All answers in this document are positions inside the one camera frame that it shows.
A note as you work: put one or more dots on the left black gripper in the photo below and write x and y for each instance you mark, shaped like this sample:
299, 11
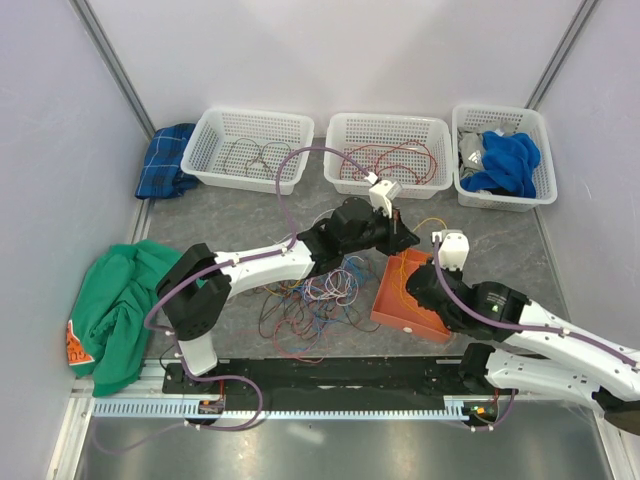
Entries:
399, 237

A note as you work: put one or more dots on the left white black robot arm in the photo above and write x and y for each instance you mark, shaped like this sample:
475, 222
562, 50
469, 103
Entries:
194, 291

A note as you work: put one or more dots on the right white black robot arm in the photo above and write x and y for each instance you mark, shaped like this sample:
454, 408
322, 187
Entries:
519, 345

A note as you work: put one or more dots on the orange plastic tray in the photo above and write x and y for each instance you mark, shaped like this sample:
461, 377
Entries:
395, 308

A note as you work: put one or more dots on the middle white plastic basket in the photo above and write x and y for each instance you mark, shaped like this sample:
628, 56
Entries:
415, 151

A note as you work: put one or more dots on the white plastic basket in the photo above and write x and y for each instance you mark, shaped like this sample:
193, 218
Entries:
527, 121
243, 149
415, 151

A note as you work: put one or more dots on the grey sock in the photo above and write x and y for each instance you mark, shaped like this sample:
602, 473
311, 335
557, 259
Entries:
470, 145

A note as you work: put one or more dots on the blue fleece cloth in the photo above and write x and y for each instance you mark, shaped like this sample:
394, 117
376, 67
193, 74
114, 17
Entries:
509, 163

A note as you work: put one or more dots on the right white plastic basket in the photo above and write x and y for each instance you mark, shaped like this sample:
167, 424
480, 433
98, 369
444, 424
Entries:
527, 121

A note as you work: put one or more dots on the left white plastic basket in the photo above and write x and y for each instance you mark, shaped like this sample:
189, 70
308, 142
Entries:
243, 149

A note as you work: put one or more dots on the blue plaid cloth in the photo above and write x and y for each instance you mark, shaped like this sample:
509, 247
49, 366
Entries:
161, 176

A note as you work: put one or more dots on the green garment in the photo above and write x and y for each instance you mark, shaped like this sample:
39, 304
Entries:
105, 335

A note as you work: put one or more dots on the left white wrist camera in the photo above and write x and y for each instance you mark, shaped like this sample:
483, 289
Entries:
382, 192

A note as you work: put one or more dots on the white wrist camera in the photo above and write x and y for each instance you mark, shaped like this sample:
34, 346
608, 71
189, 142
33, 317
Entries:
382, 192
453, 248

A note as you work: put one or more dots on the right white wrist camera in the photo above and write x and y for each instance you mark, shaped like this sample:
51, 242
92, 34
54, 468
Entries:
453, 248

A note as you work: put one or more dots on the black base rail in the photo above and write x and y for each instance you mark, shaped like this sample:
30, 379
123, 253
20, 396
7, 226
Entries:
424, 375

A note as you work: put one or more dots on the light blue slotted cable duct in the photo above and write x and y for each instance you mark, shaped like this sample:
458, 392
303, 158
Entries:
349, 404

